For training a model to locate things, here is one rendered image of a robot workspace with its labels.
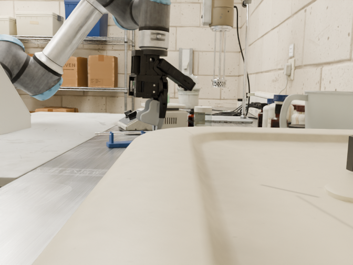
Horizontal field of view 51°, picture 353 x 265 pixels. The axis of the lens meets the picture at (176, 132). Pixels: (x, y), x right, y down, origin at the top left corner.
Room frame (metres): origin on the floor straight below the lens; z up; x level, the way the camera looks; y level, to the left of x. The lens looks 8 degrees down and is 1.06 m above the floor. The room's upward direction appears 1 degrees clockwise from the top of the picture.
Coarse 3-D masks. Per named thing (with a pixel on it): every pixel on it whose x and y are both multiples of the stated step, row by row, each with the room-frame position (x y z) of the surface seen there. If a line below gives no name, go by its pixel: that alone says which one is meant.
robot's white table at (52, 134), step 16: (48, 112) 1.79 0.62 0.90; (32, 128) 1.19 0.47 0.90; (48, 128) 1.20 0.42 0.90; (64, 128) 1.21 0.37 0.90; (80, 128) 1.21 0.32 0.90; (96, 128) 1.22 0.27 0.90; (0, 144) 0.89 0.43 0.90; (16, 144) 0.89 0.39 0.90; (32, 144) 0.90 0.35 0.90; (48, 144) 0.90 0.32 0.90; (64, 144) 0.91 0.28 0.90; (80, 144) 0.92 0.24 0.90; (0, 160) 0.71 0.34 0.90; (16, 160) 0.71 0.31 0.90; (32, 160) 0.72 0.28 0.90; (48, 160) 0.72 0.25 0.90; (0, 176) 0.59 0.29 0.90; (16, 176) 0.60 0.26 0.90
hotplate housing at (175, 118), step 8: (168, 112) 1.15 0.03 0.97; (176, 112) 1.16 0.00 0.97; (184, 112) 1.17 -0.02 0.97; (136, 120) 1.11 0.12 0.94; (168, 120) 1.15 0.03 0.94; (176, 120) 1.16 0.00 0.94; (184, 120) 1.16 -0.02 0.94; (120, 128) 1.18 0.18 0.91; (128, 128) 1.10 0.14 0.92; (136, 128) 1.11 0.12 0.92; (144, 128) 1.12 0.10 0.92
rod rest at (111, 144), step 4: (112, 132) 0.88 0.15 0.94; (144, 132) 0.91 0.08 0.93; (112, 136) 0.88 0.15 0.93; (112, 140) 0.88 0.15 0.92; (108, 144) 0.88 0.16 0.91; (112, 144) 0.88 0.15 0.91; (116, 144) 0.88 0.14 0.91; (120, 144) 0.88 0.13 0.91; (124, 144) 0.89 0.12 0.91; (128, 144) 0.89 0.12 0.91
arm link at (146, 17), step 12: (144, 0) 0.90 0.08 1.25; (156, 0) 0.89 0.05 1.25; (168, 0) 0.91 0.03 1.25; (132, 12) 0.94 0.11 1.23; (144, 12) 0.90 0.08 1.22; (156, 12) 0.89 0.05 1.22; (168, 12) 0.91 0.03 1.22; (144, 24) 0.90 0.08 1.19; (156, 24) 0.89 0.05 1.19; (168, 24) 0.92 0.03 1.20
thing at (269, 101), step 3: (267, 99) 1.18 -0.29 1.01; (270, 99) 1.17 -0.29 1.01; (273, 99) 1.16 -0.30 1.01; (267, 102) 1.18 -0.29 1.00; (270, 102) 1.17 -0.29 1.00; (273, 102) 1.16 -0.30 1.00; (267, 105) 1.19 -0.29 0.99; (264, 108) 1.17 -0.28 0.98; (267, 108) 1.16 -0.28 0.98; (264, 111) 1.17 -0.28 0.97; (267, 111) 1.16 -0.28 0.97; (264, 114) 1.17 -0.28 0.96; (267, 114) 1.16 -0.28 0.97; (264, 117) 1.17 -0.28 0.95; (267, 117) 1.16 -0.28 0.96; (264, 120) 1.17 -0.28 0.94; (267, 120) 1.16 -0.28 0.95; (264, 123) 1.17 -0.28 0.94; (267, 123) 1.16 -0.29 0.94; (264, 126) 1.17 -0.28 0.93
